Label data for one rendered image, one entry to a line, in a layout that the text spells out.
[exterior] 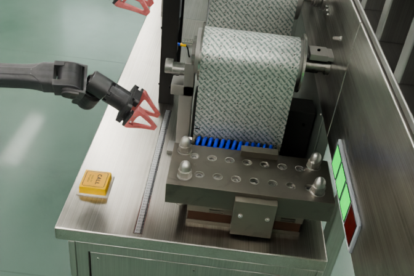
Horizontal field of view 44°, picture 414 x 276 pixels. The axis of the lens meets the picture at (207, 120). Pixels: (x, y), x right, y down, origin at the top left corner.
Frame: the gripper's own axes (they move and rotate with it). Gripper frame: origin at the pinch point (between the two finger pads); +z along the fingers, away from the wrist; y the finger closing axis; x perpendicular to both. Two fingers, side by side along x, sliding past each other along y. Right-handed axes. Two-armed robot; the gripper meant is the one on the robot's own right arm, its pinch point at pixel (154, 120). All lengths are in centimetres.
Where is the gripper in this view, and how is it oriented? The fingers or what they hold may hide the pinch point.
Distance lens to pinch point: 133.7
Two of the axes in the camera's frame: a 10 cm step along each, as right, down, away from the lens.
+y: -0.6, 5.5, -8.3
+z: 8.0, 5.2, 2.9
